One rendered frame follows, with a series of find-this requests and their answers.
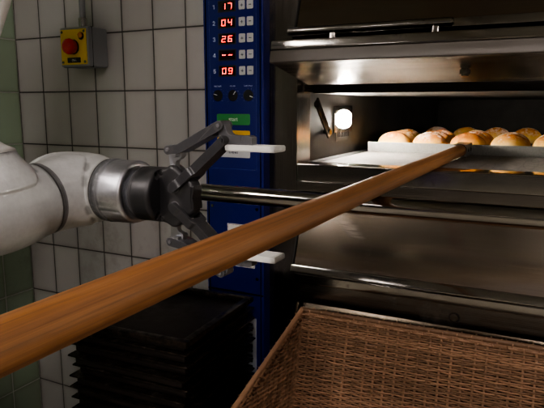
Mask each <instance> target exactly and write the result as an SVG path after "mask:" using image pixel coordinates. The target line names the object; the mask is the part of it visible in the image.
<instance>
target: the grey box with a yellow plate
mask: <svg viewBox="0 0 544 408"><path fill-rule="evenodd" d="M78 32H82V33H83V39H82V40H80V39H79V38H78V35H77V34H78ZM60 37H61V51H62V67H64V68H75V69H94V68H107V67H108V47H107V31H106V29H103V28H94V27H92V26H90V27H89V26H84V27H74V28H61V29H60ZM67 38H70V39H72V40H75V41H76V43H77V46H78V48H77V51H76V53H73V54H66V53H64V52H63V50H62V42H63V41H64V40H65V39H67Z"/></svg>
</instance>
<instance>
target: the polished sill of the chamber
mask: <svg viewBox="0 0 544 408"><path fill-rule="evenodd" d="M398 167H401V166H397V165H379V164H345V163H327V162H310V161H308V162H303V163H299V164H297V180H298V181H315V182H328V183H341V184H354V183H357V182H360V181H363V180H366V179H368V178H370V177H373V176H376V175H379V174H381V173H383V172H387V171H390V170H392V169H395V168H398ZM399 187H405V188H418V189H442V190H456V191H469V192H482V193H506V194H520V195H533V196H544V172H519V171H501V170H484V169H466V168H436V169H434V170H432V171H430V172H428V173H426V174H424V175H422V176H420V177H418V178H415V179H413V180H412V181H409V182H407V183H405V184H404V185H401V186H399Z"/></svg>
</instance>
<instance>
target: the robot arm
mask: <svg viewBox="0 0 544 408"><path fill-rule="evenodd" d="M10 5H11V0H0V36H1V34H2V30H3V27H4V24H5V21H6V17H7V14H8V11H9V9H10ZM216 137H217V138H218V139H217V140H216V141H215V142H214V143H213V144H212V145H211V146H210V147H209V148H208V149H207V150H206V151H205V152H204V153H203V154H202V155H201V156H200V157H199V158H198V159H197V160H196V161H195V162H194V163H193V164H192V165H191V166H189V167H188V168H184V167H183V166H182V165H181V164H180V161H181V160H182V159H184V157H185V156H186V152H190V151H193V150H195V149H197V148H198V147H200V146H202V145H203V144H205V143H207V142H209V141H210V140H212V139H214V138H216ZM285 150H286V147H285V146H284V145H261V144H257V137H256V136H254V135H237V134H234V133H233V132H232V122H231V121H216V122H214V123H212V124H211V125H209V126H207V127H206V128H204V129H203V130H200V131H198V132H197V133H196V134H194V135H192V136H190V137H189V138H187V139H185V140H184V141H182V142H180V143H178V144H176V145H167V146H165V147H164V153H165V154H166V155H169V163H170V165H169V166H168V167H154V166H151V165H149V164H147V163H146V162H143V161H141V160H128V159H110V158H108V157H106V156H104V155H100V154H95V153H89V152H79V151H63V152H54V153H49V154H47V155H42V156H41V157H38V158H36V159H34V160H33V161H32V162H30V163H28V162H26V161H25V160H24V159H23V158H22V157H21V156H20V155H19V154H18V152H17V150H16V149H15V148H14V147H10V146H7V145H6V144H4V143H2V142H0V256H2V255H5V254H8V253H13V252H15V251H18V250H20V249H23V248H26V247H28V246H29V245H32V244H35V243H36V242H38V241H40V240H42V239H43V238H45V237H46V236H49V235H51V234H53V233H56V232H60V231H64V230H67V229H71V228H75V227H83V226H90V225H92V224H94V223H98V222H101V221H105V220H106V221H109V222H122V223H138V222H142V221H145V220H150V221H158V222H165V223H168V224H169V225H171V226H172V230H171V237H169V238H167V240H166V242H167V245H168V246H171V247H173V248H177V249H180V248H182V247H185V246H187V245H189V244H193V243H195V242H197V241H196V240H195V239H194V238H192V237H189V236H188V235H189V234H188V233H187V232H184V231H183V230H182V229H181V226H182V225H184V226H185V227H186V228H187V229H189V230H191V231H192V232H193V233H194V234H195V235H196V236H197V237H198V239H199V240H204V239H206V238H209V237H211V236H215V235H217V234H218V233H217V231H216V230H215V229H214V228H213V227H212V226H211V225H210V224H209V223H208V222H207V221H206V217H205V216H204V215H203V214H202V212H201V211H200V209H201V208H202V199H201V194H202V185H200V183H199V181H198V180H199V179H200V178H201V177H202V176H203V175H205V173H206V171H207V170H208V169H209V168H210V167H211V166H212V165H213V164H214V163H215V162H216V161H217V160H218V159H219V158H220V157H221V156H222V155H223V154H224V153H225V152H226V151H244V152H264V153H277V152H283V151H285ZM192 218H193V219H192ZM284 258H285V254H284V253H278V252H271V251H265V252H263V253H260V254H258V255H256V256H254V257H251V258H249V259H248V260H246V261H243V262H241V263H240V264H238V265H236V266H243V267H251V266H255V265H256V264H257V262H258V261H259V262H265V263H270V264H275V263H277V262H279V261H281V260H282V259H284Z"/></svg>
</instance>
